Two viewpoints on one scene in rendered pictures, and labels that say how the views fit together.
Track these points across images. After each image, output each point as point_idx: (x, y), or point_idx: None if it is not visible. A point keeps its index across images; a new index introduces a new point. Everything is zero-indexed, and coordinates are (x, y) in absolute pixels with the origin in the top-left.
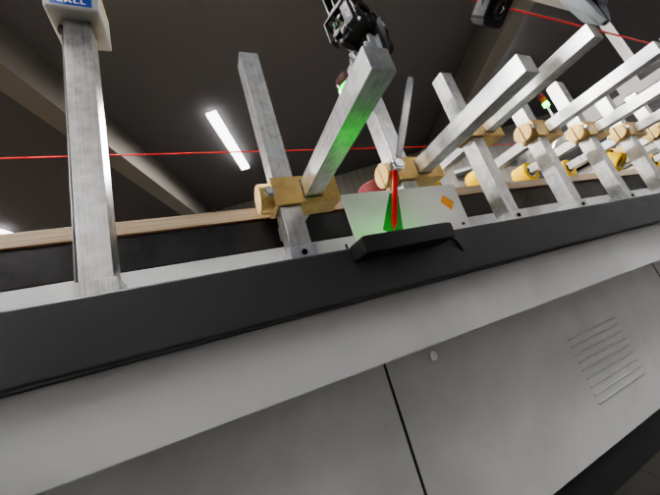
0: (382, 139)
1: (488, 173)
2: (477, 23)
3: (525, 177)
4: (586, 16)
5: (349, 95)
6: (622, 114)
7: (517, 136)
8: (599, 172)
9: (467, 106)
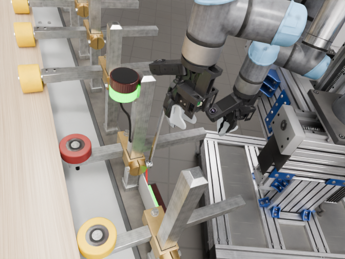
0: (141, 145)
1: (116, 109)
2: (211, 119)
3: (27, 11)
4: (221, 135)
5: (231, 210)
6: (101, 6)
7: (93, 43)
8: (82, 38)
9: (183, 139)
